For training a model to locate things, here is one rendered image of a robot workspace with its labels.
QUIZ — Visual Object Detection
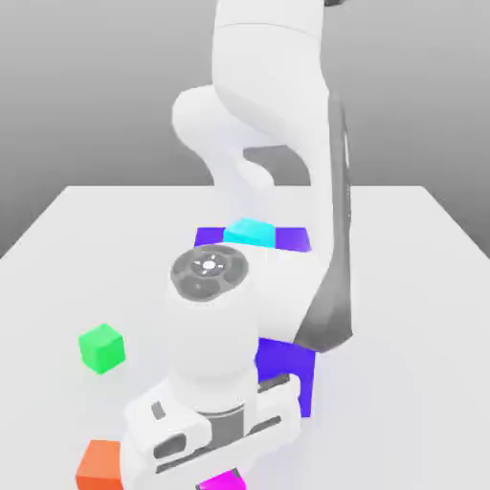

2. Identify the small magenta cube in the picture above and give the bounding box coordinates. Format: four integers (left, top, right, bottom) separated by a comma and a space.
195, 470, 247, 490

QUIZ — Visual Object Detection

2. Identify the small orange cube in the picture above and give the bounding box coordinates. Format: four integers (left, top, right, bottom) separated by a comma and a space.
75, 438, 124, 490

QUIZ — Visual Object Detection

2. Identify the large purple box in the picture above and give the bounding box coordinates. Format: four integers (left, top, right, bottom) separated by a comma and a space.
193, 226, 317, 419

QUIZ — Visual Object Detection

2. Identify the small green cube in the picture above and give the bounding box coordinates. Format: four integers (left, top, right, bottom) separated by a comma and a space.
78, 323, 126, 375

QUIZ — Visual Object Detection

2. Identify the small cyan cube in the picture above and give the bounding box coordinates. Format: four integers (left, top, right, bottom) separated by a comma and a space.
222, 217, 278, 249

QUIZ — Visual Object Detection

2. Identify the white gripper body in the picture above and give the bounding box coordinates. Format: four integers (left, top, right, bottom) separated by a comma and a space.
121, 372, 304, 490

